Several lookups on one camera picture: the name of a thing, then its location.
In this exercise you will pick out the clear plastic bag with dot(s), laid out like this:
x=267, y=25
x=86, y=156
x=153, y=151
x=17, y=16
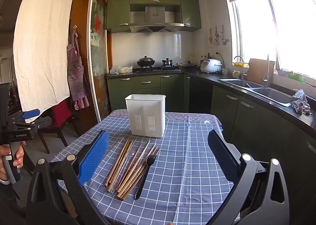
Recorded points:
x=121, y=69

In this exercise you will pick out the green base cabinets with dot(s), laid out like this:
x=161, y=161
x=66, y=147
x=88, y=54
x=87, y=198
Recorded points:
x=145, y=91
x=246, y=121

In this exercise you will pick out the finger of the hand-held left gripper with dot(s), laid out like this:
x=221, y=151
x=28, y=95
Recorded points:
x=30, y=113
x=40, y=122

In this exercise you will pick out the small black pot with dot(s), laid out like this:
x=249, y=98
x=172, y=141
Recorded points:
x=167, y=62

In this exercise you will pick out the yellow mug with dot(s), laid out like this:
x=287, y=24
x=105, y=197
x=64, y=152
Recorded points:
x=235, y=74

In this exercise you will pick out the hanging kitchen utensils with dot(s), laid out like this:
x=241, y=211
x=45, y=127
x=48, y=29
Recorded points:
x=217, y=37

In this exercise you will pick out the person's left hand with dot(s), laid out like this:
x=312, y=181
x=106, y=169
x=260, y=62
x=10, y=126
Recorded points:
x=17, y=157

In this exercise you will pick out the purple checkered apron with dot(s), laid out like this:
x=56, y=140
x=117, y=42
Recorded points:
x=75, y=71

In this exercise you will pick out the glass sliding door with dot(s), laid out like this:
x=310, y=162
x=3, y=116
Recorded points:
x=98, y=54

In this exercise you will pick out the steel double sink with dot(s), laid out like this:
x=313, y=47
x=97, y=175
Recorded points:
x=269, y=94

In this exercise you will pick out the small white cup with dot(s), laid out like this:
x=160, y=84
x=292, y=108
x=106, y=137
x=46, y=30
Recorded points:
x=225, y=71

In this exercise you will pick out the curved steel faucet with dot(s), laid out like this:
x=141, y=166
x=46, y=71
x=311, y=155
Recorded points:
x=243, y=71

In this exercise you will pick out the green plastic containers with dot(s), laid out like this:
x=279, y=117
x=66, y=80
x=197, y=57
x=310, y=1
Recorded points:
x=296, y=76

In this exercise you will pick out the crumpled rag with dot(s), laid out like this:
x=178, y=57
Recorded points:
x=300, y=102

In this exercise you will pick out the purple patterned cloth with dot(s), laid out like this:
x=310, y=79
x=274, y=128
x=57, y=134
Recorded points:
x=182, y=117

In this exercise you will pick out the black wok with lid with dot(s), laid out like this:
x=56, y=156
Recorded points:
x=146, y=62

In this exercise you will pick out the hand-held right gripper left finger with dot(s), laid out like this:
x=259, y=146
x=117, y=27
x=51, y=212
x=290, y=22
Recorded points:
x=95, y=158

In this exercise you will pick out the dark sauce bottles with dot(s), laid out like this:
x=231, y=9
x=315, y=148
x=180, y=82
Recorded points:
x=206, y=57

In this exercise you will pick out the red chair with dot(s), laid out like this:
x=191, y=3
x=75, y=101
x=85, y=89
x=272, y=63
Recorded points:
x=61, y=116

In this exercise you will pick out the tall steel faucet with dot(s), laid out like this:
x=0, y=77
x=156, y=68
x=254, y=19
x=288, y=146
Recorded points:
x=266, y=76

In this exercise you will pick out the black gas stove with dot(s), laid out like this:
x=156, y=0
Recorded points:
x=158, y=68

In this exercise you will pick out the yellow sponge rack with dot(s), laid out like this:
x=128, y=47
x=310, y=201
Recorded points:
x=240, y=63

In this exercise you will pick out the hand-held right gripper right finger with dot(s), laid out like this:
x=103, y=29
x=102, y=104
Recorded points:
x=222, y=155

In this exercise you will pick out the pile of wooden chopsticks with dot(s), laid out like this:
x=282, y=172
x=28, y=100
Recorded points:
x=130, y=180

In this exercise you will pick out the white plastic utensil holder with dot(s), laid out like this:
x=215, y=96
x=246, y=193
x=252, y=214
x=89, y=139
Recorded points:
x=145, y=108

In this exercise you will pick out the steel range hood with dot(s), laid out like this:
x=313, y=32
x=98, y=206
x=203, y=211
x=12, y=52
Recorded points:
x=155, y=17

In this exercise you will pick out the black stone countertop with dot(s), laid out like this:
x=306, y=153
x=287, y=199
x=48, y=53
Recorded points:
x=209, y=75

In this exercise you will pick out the kitchen window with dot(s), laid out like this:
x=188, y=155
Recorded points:
x=284, y=29

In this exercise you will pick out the blue checkered tablecloth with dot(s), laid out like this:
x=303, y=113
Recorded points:
x=187, y=165

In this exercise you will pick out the white rice cooker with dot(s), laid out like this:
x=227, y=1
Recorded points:
x=209, y=66

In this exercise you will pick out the black frying pan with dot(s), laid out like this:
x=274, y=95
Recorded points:
x=188, y=64

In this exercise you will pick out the black plastic fork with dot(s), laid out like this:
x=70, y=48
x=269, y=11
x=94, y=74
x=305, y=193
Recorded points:
x=144, y=175

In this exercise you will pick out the white hanging sheet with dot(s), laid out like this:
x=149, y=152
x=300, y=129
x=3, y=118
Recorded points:
x=42, y=42

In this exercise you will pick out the wooden cutting board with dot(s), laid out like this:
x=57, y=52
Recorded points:
x=259, y=71

